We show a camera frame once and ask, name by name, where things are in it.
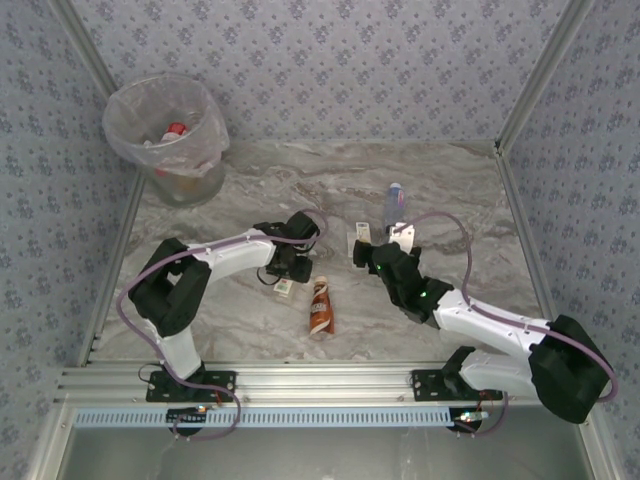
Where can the small white carton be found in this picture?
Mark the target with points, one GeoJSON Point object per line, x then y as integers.
{"type": "Point", "coordinates": [361, 232]}

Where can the clear bottle large green-white label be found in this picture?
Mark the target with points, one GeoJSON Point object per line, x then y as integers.
{"type": "Point", "coordinates": [285, 290]}

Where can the clear bottle blue cap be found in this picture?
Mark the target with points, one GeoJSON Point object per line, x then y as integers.
{"type": "Point", "coordinates": [395, 205]}

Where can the clear bottle red cap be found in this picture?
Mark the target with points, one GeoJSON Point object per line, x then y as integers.
{"type": "Point", "coordinates": [175, 130]}

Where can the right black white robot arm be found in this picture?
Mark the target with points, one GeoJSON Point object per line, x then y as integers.
{"type": "Point", "coordinates": [570, 370]}

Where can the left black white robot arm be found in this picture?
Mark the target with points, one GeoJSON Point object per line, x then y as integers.
{"type": "Point", "coordinates": [170, 290]}

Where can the grey waste bin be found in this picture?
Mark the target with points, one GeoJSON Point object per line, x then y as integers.
{"type": "Point", "coordinates": [200, 192]}

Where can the clear plastic bin liner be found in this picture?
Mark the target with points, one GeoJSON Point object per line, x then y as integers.
{"type": "Point", "coordinates": [212, 135]}

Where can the brown chocolate drink bottle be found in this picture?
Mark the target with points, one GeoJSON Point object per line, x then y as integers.
{"type": "Point", "coordinates": [321, 310]}

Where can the small black circuit board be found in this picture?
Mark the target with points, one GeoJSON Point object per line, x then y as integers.
{"type": "Point", "coordinates": [467, 416]}
{"type": "Point", "coordinates": [187, 415]}

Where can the grey metal lower panel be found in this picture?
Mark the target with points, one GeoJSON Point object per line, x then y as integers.
{"type": "Point", "coordinates": [320, 455]}

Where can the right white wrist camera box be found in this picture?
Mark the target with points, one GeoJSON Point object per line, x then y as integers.
{"type": "Point", "coordinates": [402, 239]}

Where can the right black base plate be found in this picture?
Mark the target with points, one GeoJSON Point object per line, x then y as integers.
{"type": "Point", "coordinates": [427, 387]}

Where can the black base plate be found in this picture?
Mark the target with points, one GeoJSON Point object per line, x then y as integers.
{"type": "Point", "coordinates": [220, 387]}
{"type": "Point", "coordinates": [427, 387]}

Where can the aluminium mounting rail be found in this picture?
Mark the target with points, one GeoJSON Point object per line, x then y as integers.
{"type": "Point", "coordinates": [320, 382]}

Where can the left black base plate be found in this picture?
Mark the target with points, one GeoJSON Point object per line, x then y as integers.
{"type": "Point", "coordinates": [220, 387]}

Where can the aluminium corner post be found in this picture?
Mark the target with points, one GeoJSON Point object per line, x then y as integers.
{"type": "Point", "coordinates": [85, 47]}
{"type": "Point", "coordinates": [542, 75]}

